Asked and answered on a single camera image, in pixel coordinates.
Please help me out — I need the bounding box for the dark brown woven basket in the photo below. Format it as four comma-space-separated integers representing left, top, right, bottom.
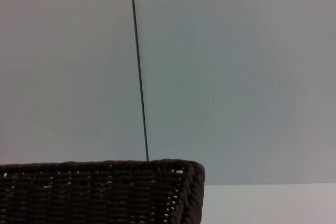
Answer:
0, 158, 206, 224

